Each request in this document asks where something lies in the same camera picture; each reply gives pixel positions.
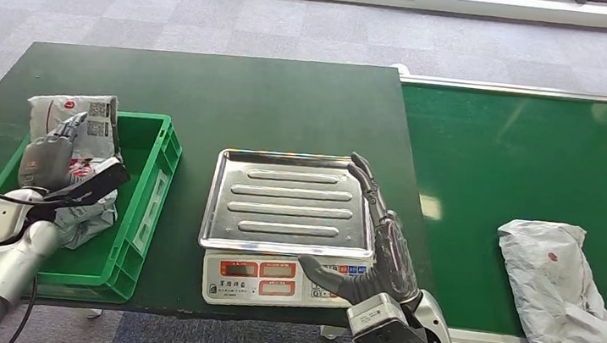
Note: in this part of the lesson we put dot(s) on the green plastic crate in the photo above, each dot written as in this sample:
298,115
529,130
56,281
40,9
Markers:
121,241

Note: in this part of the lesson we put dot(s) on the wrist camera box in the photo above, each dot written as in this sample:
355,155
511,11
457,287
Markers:
378,322
99,180

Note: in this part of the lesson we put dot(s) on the green conveyor belt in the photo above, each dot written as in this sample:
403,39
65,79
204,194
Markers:
508,158

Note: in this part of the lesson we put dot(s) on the white electronic scale body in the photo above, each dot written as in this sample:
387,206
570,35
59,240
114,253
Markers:
263,281

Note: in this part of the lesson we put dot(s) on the white table foot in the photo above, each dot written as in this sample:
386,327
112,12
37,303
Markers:
333,333

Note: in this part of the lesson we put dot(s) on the grey crumpled parcel bag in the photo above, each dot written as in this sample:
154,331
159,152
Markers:
561,299

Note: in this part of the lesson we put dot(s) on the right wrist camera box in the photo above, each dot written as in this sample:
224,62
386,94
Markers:
378,322

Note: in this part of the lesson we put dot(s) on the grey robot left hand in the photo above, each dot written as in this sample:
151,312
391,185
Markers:
45,163

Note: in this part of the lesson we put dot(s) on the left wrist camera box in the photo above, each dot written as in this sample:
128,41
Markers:
99,180

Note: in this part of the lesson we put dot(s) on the steel ribbed scale tray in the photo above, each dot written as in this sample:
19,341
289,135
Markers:
289,202

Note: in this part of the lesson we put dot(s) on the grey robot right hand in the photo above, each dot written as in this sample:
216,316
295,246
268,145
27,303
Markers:
393,258

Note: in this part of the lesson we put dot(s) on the grey parcel bag red stripe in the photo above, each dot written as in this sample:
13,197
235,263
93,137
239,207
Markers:
94,120

